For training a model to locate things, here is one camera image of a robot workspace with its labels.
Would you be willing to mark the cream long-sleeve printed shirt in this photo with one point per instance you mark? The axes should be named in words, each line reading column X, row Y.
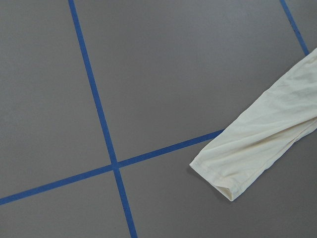
column 282, row 115

